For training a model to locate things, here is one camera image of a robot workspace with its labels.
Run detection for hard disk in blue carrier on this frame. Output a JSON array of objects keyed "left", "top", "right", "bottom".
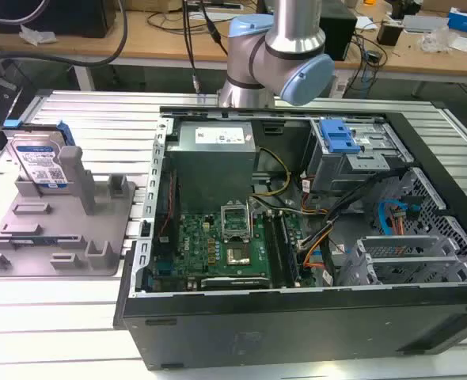
[{"left": 3, "top": 120, "right": 72, "bottom": 189}]

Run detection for grey power supply unit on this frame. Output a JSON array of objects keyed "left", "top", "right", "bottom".
[{"left": 165, "top": 121, "right": 256, "bottom": 215}]

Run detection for green motherboard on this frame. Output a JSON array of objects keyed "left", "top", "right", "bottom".
[{"left": 147, "top": 205, "right": 302, "bottom": 292}]

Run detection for black RAM slots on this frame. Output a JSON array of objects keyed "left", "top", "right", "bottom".
[{"left": 262, "top": 211, "right": 300, "bottom": 288}]

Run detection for black graphics card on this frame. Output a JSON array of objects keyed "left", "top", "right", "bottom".
[{"left": 199, "top": 275, "right": 275, "bottom": 289}]

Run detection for blue drive bay latch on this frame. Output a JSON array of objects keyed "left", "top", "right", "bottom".
[{"left": 318, "top": 118, "right": 362, "bottom": 155}]

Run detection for silver drive bay cage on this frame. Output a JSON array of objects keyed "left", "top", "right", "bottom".
[{"left": 306, "top": 118, "right": 415, "bottom": 195}]

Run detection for black open PC case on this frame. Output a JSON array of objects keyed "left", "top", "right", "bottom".
[{"left": 112, "top": 104, "right": 467, "bottom": 372}]

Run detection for wooden desk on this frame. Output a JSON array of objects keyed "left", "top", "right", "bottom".
[{"left": 0, "top": 0, "right": 467, "bottom": 86}]

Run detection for grey parts rack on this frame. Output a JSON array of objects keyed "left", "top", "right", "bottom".
[{"left": 0, "top": 145, "right": 139, "bottom": 278}]

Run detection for black box on desk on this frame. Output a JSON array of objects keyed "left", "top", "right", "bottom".
[{"left": 318, "top": 6, "right": 359, "bottom": 62}]

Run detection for RAM stick on rack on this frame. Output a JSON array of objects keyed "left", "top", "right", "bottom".
[{"left": 0, "top": 235, "right": 81, "bottom": 245}]

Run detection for small black cube device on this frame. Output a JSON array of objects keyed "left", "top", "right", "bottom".
[{"left": 376, "top": 20, "right": 405, "bottom": 47}]

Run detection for white crumpled paper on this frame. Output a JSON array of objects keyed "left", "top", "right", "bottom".
[{"left": 18, "top": 24, "right": 59, "bottom": 44}]

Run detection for black monitor base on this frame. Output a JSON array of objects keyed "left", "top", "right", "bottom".
[{"left": 0, "top": 0, "right": 118, "bottom": 40}]

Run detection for crumpled clear plastic wrap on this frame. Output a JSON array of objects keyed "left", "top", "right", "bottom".
[{"left": 420, "top": 28, "right": 462, "bottom": 53}]

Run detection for CPU socket with metal frame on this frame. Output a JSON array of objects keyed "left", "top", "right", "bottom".
[{"left": 220, "top": 203, "right": 256, "bottom": 243}]

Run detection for yellow and black power wire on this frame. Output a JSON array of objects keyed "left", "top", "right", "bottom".
[{"left": 250, "top": 146, "right": 291, "bottom": 198}]

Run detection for orange and yellow wire bundle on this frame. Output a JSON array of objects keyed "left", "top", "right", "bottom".
[{"left": 297, "top": 221, "right": 337, "bottom": 278}]

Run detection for black hanging cable with plug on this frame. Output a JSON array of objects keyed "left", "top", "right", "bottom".
[{"left": 181, "top": 0, "right": 230, "bottom": 95}]

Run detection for blue SATA wire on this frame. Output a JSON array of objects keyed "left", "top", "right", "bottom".
[{"left": 377, "top": 199, "right": 421, "bottom": 238}]

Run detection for silver expansion slot bracket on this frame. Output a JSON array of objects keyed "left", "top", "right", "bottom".
[
  {"left": 355, "top": 235, "right": 441, "bottom": 258},
  {"left": 366, "top": 256, "right": 462, "bottom": 283}
]

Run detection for black thick cable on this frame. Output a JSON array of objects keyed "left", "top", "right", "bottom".
[{"left": 0, "top": 0, "right": 130, "bottom": 74}]

